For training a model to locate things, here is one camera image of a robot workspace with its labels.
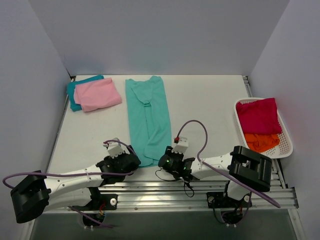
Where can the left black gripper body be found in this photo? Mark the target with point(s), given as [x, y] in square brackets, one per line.
[133, 160]

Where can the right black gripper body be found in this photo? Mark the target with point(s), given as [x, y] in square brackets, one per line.
[163, 161]

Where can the mint green t shirt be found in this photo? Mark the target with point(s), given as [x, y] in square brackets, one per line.
[148, 119]

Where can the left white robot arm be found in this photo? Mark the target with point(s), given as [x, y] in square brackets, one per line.
[39, 192]

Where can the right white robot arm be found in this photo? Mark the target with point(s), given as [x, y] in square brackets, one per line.
[246, 170]

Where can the pink folded t shirt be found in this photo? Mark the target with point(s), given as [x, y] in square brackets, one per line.
[97, 94]

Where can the teal folded t shirt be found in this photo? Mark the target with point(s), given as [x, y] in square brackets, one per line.
[71, 91]

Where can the orange t shirt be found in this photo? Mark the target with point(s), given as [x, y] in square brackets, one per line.
[261, 142]

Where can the magenta t shirt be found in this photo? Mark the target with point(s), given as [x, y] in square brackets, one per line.
[259, 117]

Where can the white plastic basket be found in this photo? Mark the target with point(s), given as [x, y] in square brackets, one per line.
[282, 150]

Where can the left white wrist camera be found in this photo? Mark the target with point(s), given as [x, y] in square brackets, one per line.
[114, 147]

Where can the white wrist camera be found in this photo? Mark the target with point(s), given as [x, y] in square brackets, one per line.
[114, 147]
[181, 146]

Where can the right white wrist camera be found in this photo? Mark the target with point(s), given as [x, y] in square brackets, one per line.
[181, 146]

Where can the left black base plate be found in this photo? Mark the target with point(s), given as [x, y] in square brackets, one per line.
[100, 202]

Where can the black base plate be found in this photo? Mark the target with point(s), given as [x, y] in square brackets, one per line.
[217, 200]
[100, 202]

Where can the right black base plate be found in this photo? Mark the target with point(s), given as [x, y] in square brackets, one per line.
[217, 200]

